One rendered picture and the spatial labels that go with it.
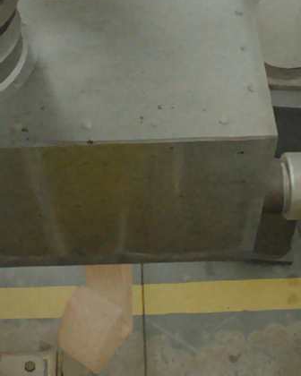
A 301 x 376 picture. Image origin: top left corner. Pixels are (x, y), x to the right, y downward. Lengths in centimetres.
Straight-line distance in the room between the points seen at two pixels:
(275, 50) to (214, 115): 112
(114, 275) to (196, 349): 121
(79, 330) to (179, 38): 28
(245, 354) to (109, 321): 141
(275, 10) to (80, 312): 99
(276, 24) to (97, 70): 107
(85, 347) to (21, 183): 24
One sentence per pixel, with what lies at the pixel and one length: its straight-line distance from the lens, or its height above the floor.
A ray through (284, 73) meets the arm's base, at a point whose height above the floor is 74.
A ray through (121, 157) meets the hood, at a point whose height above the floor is 151.
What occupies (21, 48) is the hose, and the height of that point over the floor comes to 153.
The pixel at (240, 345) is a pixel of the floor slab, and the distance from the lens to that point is 199.
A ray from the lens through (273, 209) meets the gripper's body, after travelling 89.
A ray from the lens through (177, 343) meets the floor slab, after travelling 198.
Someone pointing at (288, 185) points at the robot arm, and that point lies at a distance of 88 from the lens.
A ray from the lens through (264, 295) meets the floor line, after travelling 207.
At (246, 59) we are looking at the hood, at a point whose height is 153.
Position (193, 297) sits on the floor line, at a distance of 204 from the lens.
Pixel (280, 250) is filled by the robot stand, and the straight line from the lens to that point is 208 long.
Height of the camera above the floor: 183
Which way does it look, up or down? 53 degrees down
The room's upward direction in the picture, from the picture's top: 1 degrees counter-clockwise
